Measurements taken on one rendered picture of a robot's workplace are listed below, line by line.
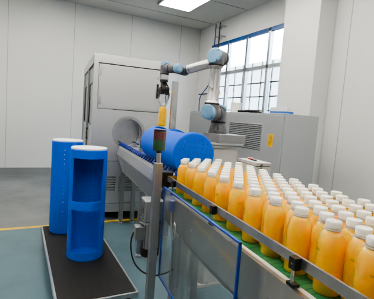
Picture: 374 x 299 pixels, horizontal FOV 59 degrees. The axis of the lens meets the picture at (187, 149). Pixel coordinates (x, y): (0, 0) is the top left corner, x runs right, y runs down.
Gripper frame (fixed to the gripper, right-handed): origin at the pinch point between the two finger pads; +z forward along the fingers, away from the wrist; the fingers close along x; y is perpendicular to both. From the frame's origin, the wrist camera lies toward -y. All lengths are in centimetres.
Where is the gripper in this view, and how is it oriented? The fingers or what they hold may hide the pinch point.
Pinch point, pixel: (163, 104)
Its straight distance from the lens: 283.0
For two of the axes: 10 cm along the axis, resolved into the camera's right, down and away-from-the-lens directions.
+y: -3.6, -1.1, 9.3
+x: -9.3, -0.3, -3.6
